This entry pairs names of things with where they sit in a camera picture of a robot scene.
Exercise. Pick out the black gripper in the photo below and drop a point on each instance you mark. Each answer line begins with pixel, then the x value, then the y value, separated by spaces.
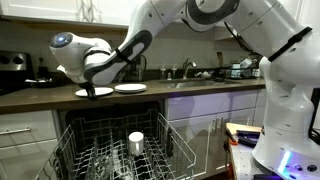
pixel 86 85

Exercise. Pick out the large white plate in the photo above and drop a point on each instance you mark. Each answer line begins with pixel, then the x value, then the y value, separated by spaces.
pixel 130 88

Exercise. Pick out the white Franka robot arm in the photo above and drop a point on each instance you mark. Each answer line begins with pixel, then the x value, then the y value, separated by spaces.
pixel 266 50

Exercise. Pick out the robot mounting table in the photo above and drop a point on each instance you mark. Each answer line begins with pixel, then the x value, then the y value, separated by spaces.
pixel 243 160

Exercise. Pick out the white upper cabinet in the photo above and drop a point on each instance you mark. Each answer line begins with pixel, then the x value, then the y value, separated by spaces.
pixel 50 8

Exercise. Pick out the clear drinking glass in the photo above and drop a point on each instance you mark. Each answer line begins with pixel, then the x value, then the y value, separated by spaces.
pixel 104 165

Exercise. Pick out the clear soap bottle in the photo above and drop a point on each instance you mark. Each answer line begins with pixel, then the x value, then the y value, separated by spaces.
pixel 162 73
pixel 174 72

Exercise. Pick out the gray drawer cabinet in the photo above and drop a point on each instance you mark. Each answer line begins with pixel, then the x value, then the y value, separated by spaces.
pixel 26 153

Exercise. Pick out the black dish drying rack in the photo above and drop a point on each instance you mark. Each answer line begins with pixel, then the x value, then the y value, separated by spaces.
pixel 240 71

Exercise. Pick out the chrome faucet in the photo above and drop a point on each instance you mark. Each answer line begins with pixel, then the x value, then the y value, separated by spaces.
pixel 186 66

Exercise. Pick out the wooden board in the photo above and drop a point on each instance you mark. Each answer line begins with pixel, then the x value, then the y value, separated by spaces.
pixel 243 127

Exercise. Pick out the gray lower door cabinet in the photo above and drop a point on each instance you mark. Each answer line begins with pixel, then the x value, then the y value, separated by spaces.
pixel 200 110

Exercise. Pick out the steel kitchen sink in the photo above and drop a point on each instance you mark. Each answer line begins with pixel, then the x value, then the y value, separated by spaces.
pixel 193 83

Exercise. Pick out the black stove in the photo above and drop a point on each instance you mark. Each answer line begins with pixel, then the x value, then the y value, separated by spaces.
pixel 13 66

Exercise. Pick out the small white plate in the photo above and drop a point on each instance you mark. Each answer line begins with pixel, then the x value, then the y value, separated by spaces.
pixel 103 91

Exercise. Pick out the black frying pan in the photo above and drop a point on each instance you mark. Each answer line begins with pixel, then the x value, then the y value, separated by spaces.
pixel 43 83

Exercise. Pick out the white mug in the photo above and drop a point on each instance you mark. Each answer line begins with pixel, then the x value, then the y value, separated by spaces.
pixel 136 143

